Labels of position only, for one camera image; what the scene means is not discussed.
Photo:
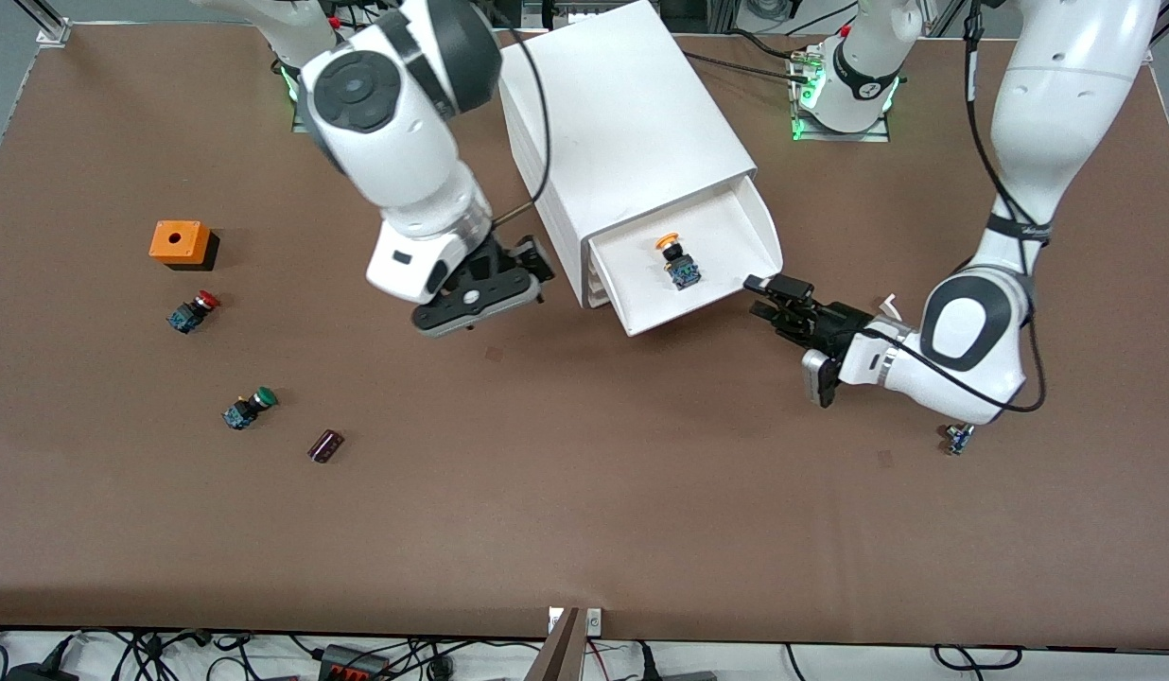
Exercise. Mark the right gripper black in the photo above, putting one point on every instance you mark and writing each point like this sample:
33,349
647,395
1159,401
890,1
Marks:
505,255

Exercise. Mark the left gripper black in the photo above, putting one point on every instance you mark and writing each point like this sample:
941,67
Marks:
833,325

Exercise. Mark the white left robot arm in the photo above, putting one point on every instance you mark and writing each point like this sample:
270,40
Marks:
1048,113

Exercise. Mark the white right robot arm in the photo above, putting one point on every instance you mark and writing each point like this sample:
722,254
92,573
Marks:
395,113

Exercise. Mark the yellow push button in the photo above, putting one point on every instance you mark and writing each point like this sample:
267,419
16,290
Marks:
681,270

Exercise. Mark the white drawer cabinet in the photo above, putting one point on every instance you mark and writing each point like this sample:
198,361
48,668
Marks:
641,123

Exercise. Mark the green push button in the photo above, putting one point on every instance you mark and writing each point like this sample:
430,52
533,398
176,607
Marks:
245,410

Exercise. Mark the red push button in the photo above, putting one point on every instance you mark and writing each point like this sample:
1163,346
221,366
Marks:
189,314

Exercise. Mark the orange button box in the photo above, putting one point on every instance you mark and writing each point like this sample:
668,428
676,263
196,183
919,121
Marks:
178,242

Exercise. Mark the white curved plastic piece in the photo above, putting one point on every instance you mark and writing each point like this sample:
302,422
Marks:
889,305

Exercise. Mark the small blue electrical component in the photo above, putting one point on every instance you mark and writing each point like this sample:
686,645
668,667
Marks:
959,441

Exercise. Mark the purple cylindrical capacitor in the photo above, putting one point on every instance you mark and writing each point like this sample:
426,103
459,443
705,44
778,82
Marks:
325,445

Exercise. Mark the black orange power strip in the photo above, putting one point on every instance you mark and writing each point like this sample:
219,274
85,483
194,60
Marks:
353,662

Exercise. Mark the black power adapter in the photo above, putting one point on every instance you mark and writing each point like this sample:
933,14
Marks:
36,672

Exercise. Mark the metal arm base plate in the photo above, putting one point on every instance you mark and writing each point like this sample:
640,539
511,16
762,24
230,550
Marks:
299,113
840,136

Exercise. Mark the small white metal bracket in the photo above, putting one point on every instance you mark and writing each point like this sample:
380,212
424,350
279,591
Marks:
594,621

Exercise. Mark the brown camera mount post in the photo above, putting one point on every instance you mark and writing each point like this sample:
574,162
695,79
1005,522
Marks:
558,653

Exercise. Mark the aluminium frame piece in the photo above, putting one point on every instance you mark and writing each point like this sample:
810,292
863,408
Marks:
55,26

